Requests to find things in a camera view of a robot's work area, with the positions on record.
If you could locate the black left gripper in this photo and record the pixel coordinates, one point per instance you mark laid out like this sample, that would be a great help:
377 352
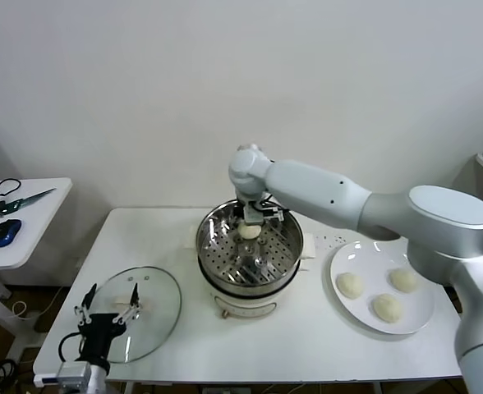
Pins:
97 332

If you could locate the round glass pot lid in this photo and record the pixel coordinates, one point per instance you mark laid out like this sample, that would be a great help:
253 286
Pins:
159 295

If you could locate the white steamed baozi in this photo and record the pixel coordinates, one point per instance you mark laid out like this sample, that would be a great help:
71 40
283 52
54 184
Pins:
248 232
403 280
386 308
350 285

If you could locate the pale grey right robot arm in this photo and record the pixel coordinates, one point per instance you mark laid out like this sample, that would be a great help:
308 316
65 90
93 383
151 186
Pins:
315 184

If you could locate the perforated steel steamer basket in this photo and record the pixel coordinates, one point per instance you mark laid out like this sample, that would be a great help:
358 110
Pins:
221 262

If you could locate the small white side table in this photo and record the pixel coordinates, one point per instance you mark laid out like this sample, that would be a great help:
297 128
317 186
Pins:
36 230

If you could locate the blue computer mouse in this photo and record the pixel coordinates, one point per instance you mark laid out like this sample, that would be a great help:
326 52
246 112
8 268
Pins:
5 233

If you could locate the large white round plate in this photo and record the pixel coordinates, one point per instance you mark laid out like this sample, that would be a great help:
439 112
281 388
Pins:
373 262

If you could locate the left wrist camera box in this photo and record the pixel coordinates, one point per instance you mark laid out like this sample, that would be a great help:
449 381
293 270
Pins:
46 379

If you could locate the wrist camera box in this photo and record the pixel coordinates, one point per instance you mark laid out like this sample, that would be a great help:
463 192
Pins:
272 213
46 379

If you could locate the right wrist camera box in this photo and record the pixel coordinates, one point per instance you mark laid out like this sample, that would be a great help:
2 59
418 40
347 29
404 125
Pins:
272 213

